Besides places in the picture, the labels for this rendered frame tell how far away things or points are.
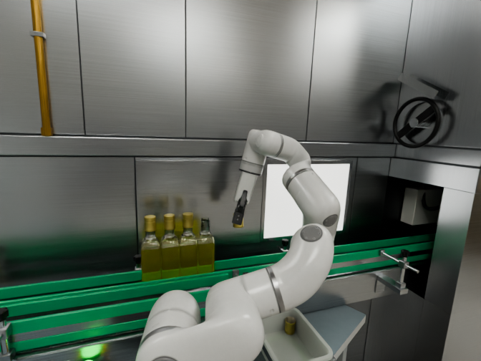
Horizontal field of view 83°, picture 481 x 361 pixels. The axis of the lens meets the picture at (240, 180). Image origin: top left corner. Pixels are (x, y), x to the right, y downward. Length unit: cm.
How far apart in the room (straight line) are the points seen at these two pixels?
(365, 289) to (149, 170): 98
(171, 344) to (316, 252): 28
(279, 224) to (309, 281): 67
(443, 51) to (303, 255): 110
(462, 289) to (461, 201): 35
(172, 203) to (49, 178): 39
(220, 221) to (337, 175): 56
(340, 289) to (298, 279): 71
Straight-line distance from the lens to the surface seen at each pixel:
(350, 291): 126
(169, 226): 89
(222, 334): 46
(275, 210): 114
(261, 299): 52
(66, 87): 103
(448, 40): 143
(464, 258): 137
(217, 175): 101
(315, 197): 63
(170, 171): 98
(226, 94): 105
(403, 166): 146
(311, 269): 52
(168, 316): 51
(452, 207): 134
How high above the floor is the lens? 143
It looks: 10 degrees down
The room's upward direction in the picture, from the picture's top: 2 degrees clockwise
